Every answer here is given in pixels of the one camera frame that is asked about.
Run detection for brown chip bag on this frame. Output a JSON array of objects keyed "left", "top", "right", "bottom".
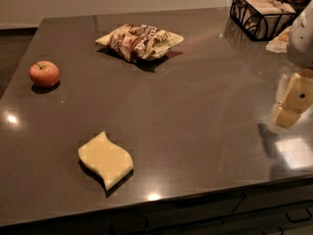
[{"left": 95, "top": 24, "right": 184, "bottom": 63}]

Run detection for black wire basket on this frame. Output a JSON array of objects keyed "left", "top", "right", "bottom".
[{"left": 229, "top": 0, "right": 299, "bottom": 42}]

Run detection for red apple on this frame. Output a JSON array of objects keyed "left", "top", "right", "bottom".
[{"left": 28, "top": 61, "right": 60, "bottom": 88}]

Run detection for cream snack packet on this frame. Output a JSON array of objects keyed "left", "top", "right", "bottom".
[{"left": 266, "top": 26, "right": 291, "bottom": 54}]

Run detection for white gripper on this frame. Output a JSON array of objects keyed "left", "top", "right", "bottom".
[{"left": 272, "top": 1, "right": 313, "bottom": 129}]

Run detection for yellow wavy sponge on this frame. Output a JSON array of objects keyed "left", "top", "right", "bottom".
[{"left": 78, "top": 131, "right": 134, "bottom": 191}]

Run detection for dark drawer handle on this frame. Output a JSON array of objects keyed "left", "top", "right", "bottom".
[{"left": 286, "top": 209, "right": 313, "bottom": 223}]

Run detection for white packets in basket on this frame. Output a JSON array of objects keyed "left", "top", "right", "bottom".
[{"left": 237, "top": 0, "right": 297, "bottom": 39}]

